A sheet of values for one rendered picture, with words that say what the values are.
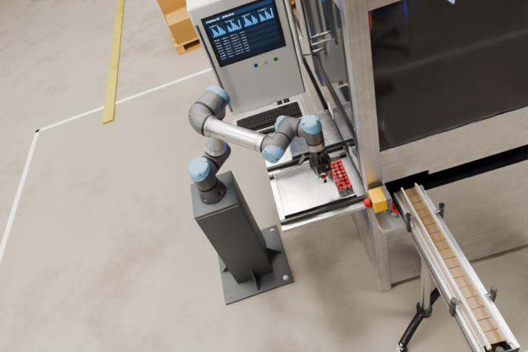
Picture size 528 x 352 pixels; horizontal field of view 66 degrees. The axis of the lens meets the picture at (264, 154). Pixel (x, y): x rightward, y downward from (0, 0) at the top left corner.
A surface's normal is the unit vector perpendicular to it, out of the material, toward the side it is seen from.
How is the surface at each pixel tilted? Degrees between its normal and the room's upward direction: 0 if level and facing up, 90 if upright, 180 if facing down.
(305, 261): 0
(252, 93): 90
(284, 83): 90
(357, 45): 90
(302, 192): 0
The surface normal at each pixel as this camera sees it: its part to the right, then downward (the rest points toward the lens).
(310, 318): -0.26, -0.67
